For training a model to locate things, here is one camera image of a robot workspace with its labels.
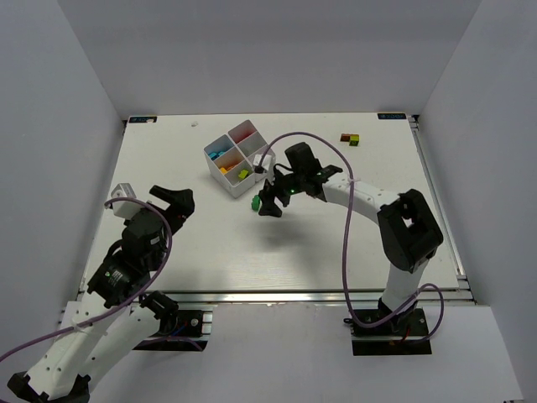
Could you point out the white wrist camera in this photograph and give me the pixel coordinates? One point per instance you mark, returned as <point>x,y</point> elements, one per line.
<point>124,209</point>
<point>262,163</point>

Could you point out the blue label right corner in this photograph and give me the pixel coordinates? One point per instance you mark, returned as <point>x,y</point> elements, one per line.
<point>391,116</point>

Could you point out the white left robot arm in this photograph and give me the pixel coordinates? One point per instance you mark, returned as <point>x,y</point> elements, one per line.
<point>116,313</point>

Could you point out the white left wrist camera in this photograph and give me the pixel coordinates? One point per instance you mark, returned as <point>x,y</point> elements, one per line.
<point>124,209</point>

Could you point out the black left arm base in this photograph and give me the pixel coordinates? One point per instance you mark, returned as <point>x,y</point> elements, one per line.
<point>182,328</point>

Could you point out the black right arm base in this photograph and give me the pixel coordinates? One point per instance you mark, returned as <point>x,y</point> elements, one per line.
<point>389,339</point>

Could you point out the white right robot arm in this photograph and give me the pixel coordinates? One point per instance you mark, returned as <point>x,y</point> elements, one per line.
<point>409,231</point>

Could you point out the white four-compartment container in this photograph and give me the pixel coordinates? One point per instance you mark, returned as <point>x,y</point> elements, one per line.
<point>241,154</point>

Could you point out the dark green lego piece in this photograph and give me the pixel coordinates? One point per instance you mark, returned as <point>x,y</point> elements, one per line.
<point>256,203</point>

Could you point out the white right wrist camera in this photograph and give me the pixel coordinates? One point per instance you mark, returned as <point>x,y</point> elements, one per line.
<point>262,163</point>

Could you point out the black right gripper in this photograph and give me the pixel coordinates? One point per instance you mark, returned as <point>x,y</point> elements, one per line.
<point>276,195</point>

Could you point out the cyan lego brick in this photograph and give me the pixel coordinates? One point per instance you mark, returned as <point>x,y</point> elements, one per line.
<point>220,152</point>

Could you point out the blue label corner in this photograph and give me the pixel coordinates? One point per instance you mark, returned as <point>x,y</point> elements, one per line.
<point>142,119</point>
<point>391,116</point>

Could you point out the blue label left corner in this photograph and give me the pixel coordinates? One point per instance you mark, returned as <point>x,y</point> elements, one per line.
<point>142,119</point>

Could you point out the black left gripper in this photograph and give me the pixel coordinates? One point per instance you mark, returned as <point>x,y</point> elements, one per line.
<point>176,206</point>

